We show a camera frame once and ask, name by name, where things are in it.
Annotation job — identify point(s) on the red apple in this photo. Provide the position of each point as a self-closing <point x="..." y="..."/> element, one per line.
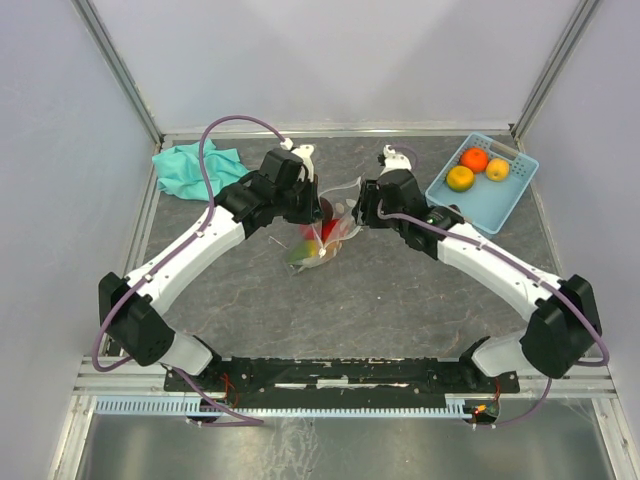
<point x="327" y="228"/>

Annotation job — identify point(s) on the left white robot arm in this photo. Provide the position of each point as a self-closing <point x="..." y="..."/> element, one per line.
<point x="132" y="307"/>

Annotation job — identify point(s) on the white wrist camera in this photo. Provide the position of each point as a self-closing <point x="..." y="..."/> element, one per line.
<point x="303" y="151"/>
<point x="395" y="157"/>

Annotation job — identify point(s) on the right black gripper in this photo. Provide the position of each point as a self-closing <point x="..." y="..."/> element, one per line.
<point x="363" y="209"/>

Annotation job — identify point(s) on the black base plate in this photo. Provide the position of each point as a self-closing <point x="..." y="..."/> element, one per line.
<point x="349" y="383"/>

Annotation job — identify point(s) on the green orange mango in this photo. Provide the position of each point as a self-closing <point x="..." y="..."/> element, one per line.
<point x="304" y="253"/>

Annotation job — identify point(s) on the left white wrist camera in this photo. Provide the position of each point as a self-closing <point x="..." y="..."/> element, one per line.
<point x="303" y="151"/>

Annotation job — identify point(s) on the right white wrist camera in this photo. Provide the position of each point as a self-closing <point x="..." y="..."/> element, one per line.
<point x="395" y="157"/>

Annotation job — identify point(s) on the dark purple avocado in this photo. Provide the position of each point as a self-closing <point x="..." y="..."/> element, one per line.
<point x="327" y="209"/>

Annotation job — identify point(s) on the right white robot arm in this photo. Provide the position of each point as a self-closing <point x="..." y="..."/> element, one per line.
<point x="563" y="325"/>

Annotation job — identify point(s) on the clear dotted zip bag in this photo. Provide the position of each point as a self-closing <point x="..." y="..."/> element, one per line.
<point x="320" y="242"/>

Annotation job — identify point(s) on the light blue cable duct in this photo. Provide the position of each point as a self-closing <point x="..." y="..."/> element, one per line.
<point x="192" y="406"/>

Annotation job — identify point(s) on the aluminium frame rail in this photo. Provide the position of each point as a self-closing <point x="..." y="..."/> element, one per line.
<point x="131" y="379"/>

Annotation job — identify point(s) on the teal crumpled cloth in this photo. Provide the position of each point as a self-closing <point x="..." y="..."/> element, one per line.
<point x="178" y="170"/>

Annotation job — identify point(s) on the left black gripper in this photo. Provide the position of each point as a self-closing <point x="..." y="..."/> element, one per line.
<point x="312" y="213"/>

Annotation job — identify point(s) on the yellow orange fruit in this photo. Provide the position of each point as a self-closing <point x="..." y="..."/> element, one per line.
<point x="460" y="178"/>

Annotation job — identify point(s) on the light blue plastic basket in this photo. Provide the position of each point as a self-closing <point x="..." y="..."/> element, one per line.
<point x="487" y="204"/>

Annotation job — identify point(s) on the orange tangerine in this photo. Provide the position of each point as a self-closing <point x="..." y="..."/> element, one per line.
<point x="476" y="159"/>

